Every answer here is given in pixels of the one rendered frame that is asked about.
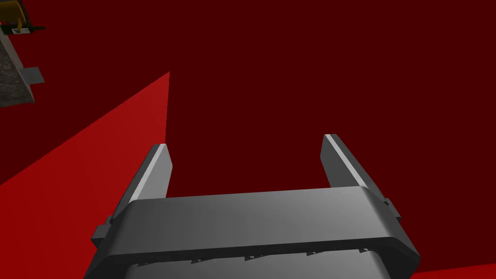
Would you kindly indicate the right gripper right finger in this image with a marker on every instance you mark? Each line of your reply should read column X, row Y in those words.
column 343, row 164

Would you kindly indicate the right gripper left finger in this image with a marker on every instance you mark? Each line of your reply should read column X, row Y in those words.
column 153, row 178

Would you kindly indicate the grey stone counter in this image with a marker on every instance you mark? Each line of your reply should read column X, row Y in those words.
column 11, row 79

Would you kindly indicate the yellow and green object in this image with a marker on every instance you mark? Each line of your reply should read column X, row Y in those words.
column 15, row 15

